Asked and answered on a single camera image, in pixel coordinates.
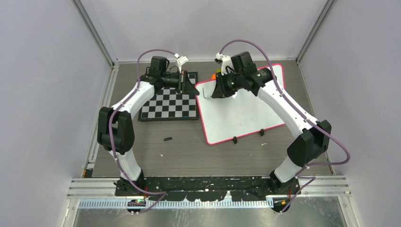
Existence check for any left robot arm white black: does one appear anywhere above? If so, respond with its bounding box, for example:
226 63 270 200
97 54 199 196

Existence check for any black white marker pen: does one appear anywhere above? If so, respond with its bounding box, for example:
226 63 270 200
202 88 214 99

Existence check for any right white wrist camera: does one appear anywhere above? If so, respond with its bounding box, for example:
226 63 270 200
215 53 234 75

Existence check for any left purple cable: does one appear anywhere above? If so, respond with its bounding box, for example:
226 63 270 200
108 49 180 214

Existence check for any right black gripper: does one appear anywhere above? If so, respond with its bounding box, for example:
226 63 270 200
213 70 244 98

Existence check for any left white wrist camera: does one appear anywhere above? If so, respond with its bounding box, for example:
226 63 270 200
174 53 189 73

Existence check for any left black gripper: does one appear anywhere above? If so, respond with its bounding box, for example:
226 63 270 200
161 70 200 96

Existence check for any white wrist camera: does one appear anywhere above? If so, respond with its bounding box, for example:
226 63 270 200
215 53 234 75
174 53 189 73

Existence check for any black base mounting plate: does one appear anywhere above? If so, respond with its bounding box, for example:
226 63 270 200
114 176 299 202

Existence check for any black wire whiteboard stand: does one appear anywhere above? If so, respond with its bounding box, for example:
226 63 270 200
232 128 266 145

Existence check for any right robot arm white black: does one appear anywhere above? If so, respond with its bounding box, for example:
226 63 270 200
211 52 332 194

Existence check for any pink framed whiteboard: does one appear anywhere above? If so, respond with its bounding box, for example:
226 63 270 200
195 79 285 145

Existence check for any white slotted cable duct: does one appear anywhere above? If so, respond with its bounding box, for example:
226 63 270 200
78 198 273 209

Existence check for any black white chessboard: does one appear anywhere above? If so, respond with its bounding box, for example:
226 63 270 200
138 87 199 122

